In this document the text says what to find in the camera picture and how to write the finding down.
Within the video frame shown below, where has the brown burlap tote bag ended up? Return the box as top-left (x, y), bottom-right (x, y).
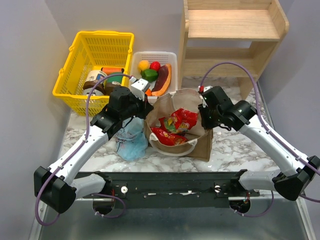
top-left (144, 88), bottom-right (214, 162)

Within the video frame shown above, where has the green toy bell pepper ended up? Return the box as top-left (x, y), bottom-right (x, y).
top-left (140, 69), bottom-right (158, 83)

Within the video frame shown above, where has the light blue plastic bag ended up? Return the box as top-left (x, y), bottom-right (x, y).
top-left (114, 117), bottom-right (148, 162)

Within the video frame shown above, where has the orange toy fruit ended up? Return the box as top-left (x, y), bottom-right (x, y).
top-left (137, 60), bottom-right (150, 72)

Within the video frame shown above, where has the red assorted candy bag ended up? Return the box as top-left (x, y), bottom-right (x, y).
top-left (151, 127), bottom-right (188, 146)

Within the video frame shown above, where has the red toy fruit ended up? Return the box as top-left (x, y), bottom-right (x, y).
top-left (149, 61), bottom-right (161, 72)

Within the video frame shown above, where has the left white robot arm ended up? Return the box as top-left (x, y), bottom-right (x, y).
top-left (33, 80), bottom-right (153, 214)

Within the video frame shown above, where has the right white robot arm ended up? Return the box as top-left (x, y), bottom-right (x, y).
top-left (198, 86), bottom-right (320, 201)

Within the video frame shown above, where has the green brown-lid jar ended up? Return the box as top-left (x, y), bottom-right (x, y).
top-left (103, 75), bottom-right (123, 95)

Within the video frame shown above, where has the white small cup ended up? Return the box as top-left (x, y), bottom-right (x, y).
top-left (82, 87), bottom-right (96, 96)

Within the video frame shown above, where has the white brown-lid jar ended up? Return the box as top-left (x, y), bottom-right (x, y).
top-left (82, 70), bottom-right (107, 96)

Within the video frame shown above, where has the white plastic tray basket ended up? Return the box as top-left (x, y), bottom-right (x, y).
top-left (130, 51), bottom-right (178, 102)

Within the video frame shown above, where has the yellow plastic shopping basket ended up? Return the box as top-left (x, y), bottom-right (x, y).
top-left (52, 30), bottom-right (135, 116)

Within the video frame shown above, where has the wooden shelf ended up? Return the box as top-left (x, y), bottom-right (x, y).
top-left (178, 0), bottom-right (290, 86)

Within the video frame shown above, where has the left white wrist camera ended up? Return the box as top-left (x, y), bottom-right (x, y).
top-left (129, 76), bottom-right (151, 100)

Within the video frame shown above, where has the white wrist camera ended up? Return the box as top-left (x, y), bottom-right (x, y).
top-left (129, 76), bottom-right (151, 100)
top-left (198, 85), bottom-right (212, 94)

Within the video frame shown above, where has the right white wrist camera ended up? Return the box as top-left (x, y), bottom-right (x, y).
top-left (198, 85), bottom-right (212, 94)

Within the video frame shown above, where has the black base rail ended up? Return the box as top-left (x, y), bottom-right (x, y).
top-left (93, 170), bottom-right (259, 210)

